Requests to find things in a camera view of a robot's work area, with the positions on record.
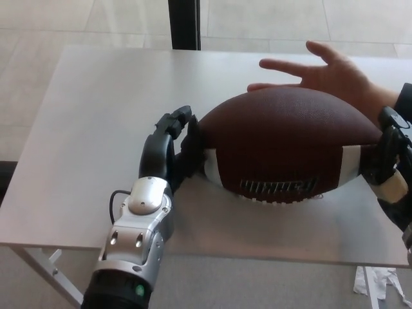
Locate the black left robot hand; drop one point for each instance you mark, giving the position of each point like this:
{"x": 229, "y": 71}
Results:
{"x": 156, "y": 154}

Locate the brown american football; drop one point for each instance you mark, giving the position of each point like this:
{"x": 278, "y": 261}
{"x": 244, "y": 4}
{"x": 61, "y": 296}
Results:
{"x": 283, "y": 138}

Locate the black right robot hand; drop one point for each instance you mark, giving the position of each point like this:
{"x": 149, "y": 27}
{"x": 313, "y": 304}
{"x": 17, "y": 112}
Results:
{"x": 384, "y": 154}

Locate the white table leg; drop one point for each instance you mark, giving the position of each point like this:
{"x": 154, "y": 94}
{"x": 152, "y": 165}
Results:
{"x": 370, "y": 289}

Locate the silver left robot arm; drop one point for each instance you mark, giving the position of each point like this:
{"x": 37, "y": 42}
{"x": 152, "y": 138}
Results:
{"x": 135, "y": 231}

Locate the person's bare hand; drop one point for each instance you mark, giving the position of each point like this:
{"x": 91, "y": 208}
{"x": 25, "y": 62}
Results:
{"x": 344, "y": 77}

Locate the dark low furniture edge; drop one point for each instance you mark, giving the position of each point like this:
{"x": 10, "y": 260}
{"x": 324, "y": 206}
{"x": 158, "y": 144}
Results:
{"x": 5, "y": 180}

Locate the crumpled white paper scrap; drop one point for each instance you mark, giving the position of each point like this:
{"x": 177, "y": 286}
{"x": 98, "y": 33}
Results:
{"x": 389, "y": 283}

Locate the white diagonal table frame brace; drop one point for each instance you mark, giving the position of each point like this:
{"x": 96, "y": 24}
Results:
{"x": 42, "y": 273}

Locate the black window frame post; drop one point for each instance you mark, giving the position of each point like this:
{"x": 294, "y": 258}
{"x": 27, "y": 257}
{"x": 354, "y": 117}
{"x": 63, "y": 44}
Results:
{"x": 185, "y": 24}

